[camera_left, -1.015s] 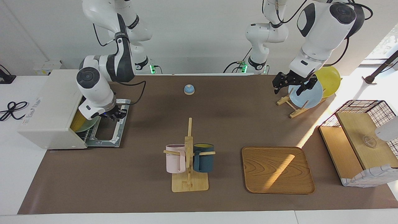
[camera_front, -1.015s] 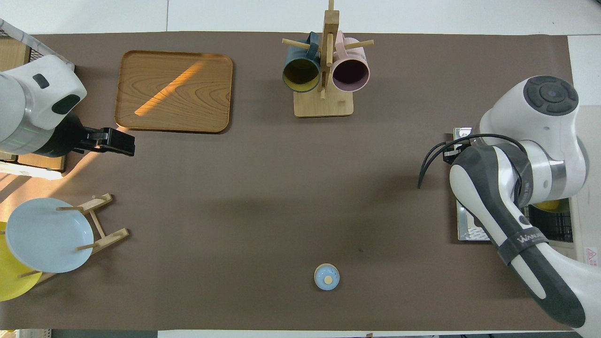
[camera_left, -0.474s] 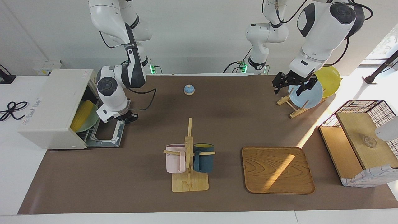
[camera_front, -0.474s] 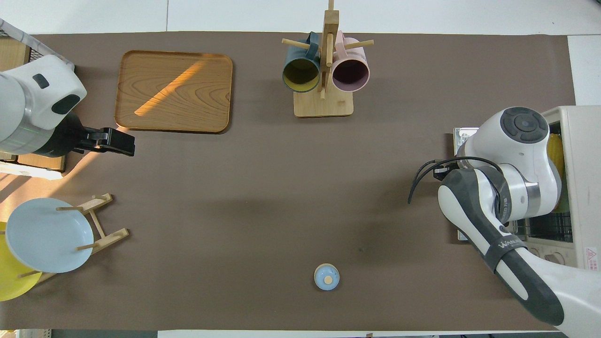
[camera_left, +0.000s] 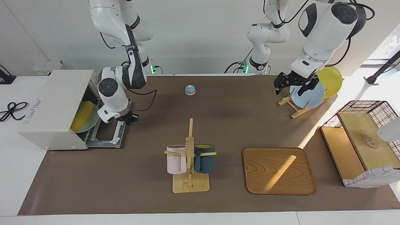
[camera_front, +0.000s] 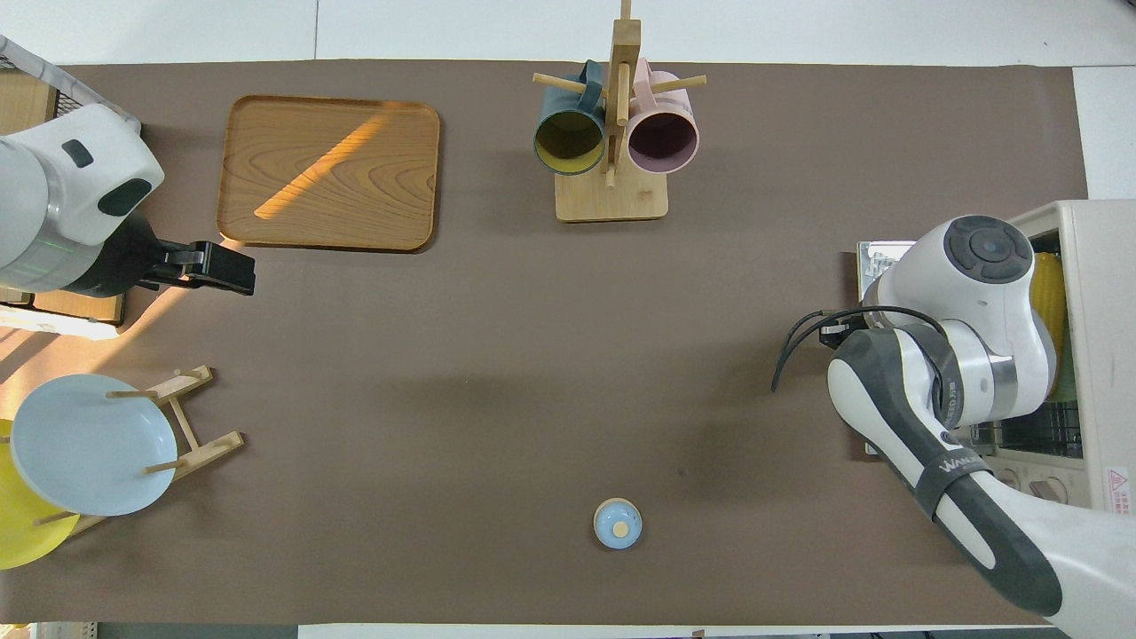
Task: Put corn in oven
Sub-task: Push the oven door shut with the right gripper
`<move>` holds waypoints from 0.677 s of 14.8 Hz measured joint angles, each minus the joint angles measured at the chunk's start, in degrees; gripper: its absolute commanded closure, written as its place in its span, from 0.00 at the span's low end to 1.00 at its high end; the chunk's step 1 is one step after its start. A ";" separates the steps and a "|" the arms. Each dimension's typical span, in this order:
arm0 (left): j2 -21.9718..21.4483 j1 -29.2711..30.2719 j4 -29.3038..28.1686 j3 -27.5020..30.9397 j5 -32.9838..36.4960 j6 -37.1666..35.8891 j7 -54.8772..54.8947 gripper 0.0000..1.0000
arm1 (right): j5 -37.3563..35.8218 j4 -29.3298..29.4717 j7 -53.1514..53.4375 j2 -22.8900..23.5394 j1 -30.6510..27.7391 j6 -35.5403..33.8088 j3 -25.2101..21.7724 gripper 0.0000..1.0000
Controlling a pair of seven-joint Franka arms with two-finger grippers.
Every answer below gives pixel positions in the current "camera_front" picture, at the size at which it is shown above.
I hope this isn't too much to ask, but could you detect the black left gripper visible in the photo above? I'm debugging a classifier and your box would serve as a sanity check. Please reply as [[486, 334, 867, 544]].
[[67, 216, 256, 298]]

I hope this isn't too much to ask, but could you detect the yellow corn cob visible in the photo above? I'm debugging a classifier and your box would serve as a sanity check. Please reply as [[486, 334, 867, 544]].
[[1029, 253, 1066, 351]]

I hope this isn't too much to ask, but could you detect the mint green plate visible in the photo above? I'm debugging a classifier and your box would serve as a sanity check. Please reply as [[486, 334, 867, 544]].
[[1052, 342, 1079, 405]]

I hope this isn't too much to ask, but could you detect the metal oven rack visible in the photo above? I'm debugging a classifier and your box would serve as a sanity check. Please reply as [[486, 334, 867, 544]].
[[972, 399, 1084, 458]]

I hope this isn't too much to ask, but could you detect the cream toaster oven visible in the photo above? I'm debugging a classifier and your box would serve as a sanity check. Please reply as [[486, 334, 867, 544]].
[[972, 200, 1136, 516]]

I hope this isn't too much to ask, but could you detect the wooden plate rack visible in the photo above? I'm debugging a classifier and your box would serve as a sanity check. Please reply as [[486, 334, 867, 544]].
[[35, 364, 245, 538]]

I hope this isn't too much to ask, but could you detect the brown wooden tray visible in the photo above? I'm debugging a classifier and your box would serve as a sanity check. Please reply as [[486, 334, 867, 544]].
[[217, 95, 442, 254]]

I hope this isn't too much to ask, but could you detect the narrow wooden board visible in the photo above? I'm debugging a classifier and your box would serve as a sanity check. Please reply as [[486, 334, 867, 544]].
[[0, 286, 125, 325]]

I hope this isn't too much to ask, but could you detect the light blue plate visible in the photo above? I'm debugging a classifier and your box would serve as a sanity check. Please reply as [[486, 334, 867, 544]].
[[11, 374, 178, 517]]

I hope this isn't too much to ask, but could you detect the brown table mat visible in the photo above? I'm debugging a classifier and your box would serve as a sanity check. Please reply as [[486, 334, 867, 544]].
[[0, 60, 1091, 627]]

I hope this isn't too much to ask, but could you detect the large wooden board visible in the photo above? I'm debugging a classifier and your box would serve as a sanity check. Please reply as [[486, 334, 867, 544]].
[[0, 71, 63, 134]]

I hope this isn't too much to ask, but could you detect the yellow plate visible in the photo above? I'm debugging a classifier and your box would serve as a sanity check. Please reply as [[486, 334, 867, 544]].
[[0, 419, 81, 571]]

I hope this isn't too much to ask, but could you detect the dark blue mug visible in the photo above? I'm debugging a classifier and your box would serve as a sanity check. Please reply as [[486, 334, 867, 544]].
[[532, 60, 609, 177]]

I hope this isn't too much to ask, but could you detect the wooden mug rack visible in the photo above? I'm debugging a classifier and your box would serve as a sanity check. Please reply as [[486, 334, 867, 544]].
[[532, 0, 708, 223]]

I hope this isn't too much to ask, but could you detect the pink mug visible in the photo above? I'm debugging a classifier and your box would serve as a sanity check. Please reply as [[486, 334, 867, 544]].
[[626, 58, 700, 175]]

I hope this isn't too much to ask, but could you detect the small blue bell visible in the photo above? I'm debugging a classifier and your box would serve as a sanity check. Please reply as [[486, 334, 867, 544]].
[[593, 498, 643, 550]]

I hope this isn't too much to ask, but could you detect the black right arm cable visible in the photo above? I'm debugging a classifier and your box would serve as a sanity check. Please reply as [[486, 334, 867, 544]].
[[770, 306, 951, 393]]

